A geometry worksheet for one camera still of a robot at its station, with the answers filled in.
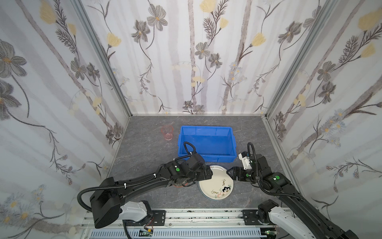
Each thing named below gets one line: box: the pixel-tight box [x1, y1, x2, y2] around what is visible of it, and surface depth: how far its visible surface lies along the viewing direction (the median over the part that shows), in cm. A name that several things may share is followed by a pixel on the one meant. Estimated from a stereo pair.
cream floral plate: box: [197, 165, 234, 201], surface depth 82 cm
